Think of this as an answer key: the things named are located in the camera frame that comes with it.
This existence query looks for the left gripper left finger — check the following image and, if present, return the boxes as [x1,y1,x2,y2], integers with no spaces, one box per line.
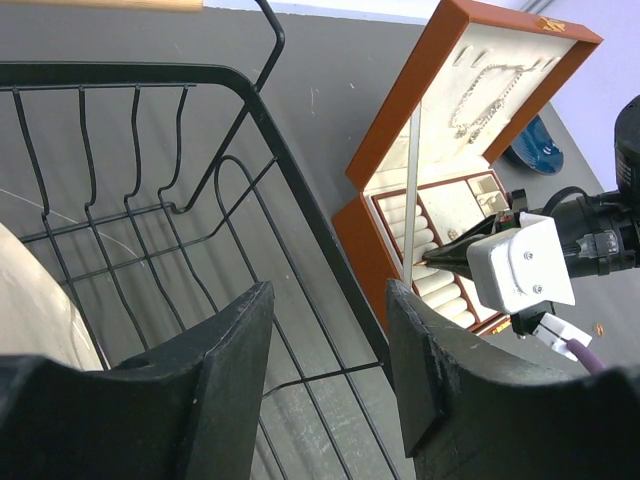
[1,282,274,479]

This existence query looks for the brown jewelry box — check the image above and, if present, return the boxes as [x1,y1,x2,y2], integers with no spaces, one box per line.
[333,1,601,335]

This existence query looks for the blue leaf dish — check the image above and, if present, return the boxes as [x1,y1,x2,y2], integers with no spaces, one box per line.
[503,115,564,176]

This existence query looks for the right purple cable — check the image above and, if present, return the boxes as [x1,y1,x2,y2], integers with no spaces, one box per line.
[567,339,614,374]

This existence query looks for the cream square plate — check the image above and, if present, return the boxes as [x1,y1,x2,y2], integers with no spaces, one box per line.
[0,227,103,371]

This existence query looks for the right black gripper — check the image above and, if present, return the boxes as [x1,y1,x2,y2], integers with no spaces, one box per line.
[417,189,529,275]

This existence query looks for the silver chain necklace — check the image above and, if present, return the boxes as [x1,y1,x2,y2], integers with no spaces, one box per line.
[449,62,526,144]

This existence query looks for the black wire basket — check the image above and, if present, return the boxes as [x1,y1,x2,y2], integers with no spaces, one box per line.
[1,1,403,479]

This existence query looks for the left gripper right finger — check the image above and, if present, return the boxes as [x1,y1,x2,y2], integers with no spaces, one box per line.
[387,280,639,479]

